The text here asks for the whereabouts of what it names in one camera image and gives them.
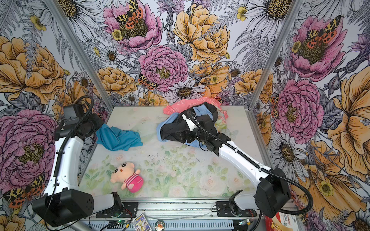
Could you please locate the aluminium corner post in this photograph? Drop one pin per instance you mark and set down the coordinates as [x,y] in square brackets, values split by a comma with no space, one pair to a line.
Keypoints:
[287,25]
[73,40]

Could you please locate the light blue satin cloth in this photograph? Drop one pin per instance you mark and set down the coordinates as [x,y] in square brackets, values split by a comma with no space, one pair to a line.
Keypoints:
[175,128]

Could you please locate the red snack box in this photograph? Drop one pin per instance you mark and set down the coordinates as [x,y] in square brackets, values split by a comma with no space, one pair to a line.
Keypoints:
[282,222]

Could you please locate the aluminium front rail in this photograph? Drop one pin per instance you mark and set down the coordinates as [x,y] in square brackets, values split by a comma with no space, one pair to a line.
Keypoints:
[177,214]

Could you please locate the pink plush doll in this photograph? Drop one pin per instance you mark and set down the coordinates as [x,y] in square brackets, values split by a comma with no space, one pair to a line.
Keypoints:
[128,177]

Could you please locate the dark grey cloth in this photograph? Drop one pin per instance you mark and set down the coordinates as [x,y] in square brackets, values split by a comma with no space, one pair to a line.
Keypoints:
[182,126]

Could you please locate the aluminium corner post right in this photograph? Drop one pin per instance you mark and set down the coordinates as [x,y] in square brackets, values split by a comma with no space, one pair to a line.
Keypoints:
[287,25]

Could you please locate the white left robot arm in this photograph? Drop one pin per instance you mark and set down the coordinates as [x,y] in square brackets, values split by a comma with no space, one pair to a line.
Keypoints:
[62,203]

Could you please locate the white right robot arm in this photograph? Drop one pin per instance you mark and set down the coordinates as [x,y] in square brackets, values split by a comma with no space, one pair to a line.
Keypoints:
[272,191]

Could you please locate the teal cloth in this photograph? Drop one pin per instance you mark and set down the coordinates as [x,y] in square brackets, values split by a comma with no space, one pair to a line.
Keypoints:
[115,139]

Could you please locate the small colourful card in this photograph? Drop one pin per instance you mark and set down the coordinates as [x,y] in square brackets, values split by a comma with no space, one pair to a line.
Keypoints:
[140,223]

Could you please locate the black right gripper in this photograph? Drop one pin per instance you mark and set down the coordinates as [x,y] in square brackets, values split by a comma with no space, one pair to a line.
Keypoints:
[189,135]

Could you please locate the round badge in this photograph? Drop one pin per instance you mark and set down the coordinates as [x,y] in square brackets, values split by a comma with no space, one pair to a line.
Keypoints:
[159,225]

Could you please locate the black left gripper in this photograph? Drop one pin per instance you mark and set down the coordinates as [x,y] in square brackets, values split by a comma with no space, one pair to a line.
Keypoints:
[99,123]

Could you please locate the pink patterned cloth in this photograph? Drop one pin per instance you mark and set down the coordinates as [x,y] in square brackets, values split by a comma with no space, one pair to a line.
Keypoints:
[188,103]

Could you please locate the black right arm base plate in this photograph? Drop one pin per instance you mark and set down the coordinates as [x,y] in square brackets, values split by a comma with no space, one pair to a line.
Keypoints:
[240,204]

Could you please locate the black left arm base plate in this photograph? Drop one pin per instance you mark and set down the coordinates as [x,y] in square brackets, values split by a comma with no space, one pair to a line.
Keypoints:
[120,209]

